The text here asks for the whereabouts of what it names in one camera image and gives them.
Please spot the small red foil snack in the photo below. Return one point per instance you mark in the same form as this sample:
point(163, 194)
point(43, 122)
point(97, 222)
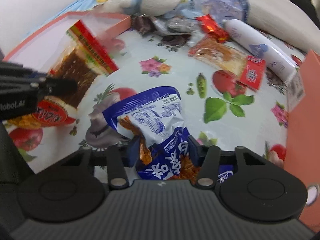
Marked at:
point(210, 27)

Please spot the dark brown snack packet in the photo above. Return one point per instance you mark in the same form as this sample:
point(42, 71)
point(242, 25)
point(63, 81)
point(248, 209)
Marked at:
point(142, 24)

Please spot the red brown snack packet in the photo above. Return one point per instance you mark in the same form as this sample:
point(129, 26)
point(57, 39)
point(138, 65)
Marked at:
point(82, 58)

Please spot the clear black-label snack bag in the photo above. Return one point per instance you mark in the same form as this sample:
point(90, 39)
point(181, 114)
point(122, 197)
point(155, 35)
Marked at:
point(174, 26)

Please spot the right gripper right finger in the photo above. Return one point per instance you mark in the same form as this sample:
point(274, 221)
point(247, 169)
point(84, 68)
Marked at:
point(207, 159)

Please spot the large orange cardboard box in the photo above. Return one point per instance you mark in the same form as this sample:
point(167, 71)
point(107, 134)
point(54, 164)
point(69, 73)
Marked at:
point(302, 147)

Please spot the floral vinyl mat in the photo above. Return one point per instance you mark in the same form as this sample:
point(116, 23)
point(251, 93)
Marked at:
point(216, 110)

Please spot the pale blue snack bag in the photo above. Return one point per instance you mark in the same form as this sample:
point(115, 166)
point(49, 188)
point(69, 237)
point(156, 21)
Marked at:
point(219, 10)

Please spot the orange box lid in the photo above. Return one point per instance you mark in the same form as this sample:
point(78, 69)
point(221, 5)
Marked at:
point(36, 49)

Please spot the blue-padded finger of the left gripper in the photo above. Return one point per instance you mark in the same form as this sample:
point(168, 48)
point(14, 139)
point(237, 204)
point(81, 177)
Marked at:
point(56, 86)

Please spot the light blue bedsheet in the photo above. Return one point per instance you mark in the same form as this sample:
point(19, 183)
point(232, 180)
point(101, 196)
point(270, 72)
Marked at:
point(78, 5)

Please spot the blue white snack bag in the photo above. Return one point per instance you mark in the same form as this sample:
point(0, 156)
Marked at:
point(165, 149)

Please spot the clear red-label snack packet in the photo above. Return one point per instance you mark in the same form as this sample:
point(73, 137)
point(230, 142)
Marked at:
point(246, 69)

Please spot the white spray bottle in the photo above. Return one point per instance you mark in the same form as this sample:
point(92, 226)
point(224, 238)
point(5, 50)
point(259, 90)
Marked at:
point(261, 47)

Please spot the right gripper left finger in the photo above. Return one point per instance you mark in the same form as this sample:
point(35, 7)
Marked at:
point(121, 164)

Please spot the grey duvet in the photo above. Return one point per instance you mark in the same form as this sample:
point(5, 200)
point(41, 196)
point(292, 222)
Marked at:
point(286, 21)

